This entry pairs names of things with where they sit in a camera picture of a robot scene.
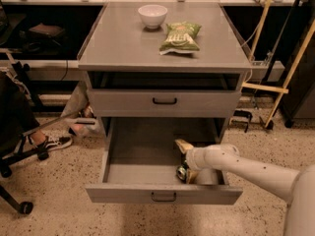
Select green soda can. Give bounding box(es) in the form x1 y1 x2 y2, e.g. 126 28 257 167
176 161 189 181

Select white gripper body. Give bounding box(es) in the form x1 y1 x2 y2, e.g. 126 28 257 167
186 147 219 185

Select open grey bottom drawer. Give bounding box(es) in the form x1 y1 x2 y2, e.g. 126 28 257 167
86 118 242 205

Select wooden frame stand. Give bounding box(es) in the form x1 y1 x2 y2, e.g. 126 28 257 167
242 0 315 130

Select black upper drawer handle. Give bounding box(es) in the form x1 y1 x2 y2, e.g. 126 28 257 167
152 97 177 105

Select grey drawer cabinet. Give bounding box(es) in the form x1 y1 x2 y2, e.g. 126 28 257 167
79 1 250 140

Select dark box on shelf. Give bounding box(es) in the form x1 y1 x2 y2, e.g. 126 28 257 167
28 24 65 39

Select black drawer handle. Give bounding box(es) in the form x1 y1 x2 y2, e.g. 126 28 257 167
152 97 177 105
151 192 177 203

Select seated person dark trousers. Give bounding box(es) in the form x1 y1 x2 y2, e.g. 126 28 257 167
0 72 39 150

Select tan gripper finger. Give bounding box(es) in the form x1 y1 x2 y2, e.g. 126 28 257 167
186 169 199 184
175 139 193 154

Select black and white sneaker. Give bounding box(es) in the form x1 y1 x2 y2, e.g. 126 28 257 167
37 137 73 151

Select closed grey upper drawer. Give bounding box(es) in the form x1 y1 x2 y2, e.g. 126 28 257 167
88 89 240 118

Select black lower drawer handle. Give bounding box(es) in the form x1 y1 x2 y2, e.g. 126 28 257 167
151 192 177 203

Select white ceramic bowl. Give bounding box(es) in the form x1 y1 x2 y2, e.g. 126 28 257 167
138 5 168 29

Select black office chair base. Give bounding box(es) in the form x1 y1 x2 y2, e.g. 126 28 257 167
0 136 49 214

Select green chip bag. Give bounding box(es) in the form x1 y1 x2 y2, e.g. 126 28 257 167
159 22 202 55

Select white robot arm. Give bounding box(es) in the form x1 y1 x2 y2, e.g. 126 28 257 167
175 139 315 236

